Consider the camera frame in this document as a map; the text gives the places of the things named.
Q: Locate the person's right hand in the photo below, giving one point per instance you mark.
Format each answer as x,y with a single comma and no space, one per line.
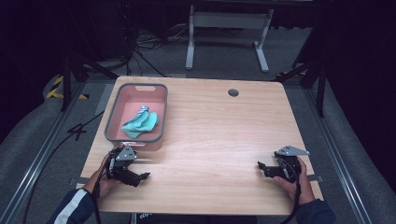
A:
303,188

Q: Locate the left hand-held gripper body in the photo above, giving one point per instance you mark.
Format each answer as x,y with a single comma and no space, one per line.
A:
124,154

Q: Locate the teal cloth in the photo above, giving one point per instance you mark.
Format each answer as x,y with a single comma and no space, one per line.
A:
143,124

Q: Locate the black tripod stand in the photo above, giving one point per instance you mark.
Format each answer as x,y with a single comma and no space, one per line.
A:
320,87
67,77

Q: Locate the grey tape strip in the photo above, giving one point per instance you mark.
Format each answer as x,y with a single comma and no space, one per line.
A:
315,178
76,180

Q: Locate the person's left hand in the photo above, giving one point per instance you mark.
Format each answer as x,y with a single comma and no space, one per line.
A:
104,185

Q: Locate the black tape cross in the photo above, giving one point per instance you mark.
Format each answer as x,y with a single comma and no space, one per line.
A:
77,130

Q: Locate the aluminium floor rail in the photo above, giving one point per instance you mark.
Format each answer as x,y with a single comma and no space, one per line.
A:
336,161
34,169

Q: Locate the white desk frame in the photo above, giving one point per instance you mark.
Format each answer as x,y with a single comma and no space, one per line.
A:
229,20

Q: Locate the blue white striped cloth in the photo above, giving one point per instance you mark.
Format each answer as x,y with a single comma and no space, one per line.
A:
141,111

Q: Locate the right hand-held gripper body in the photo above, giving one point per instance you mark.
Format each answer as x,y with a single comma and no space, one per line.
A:
288,169

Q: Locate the yellow black floor tape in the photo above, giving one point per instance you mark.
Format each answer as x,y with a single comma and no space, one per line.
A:
53,91

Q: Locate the pink basin with grey rim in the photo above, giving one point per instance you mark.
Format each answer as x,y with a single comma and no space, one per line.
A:
137,101

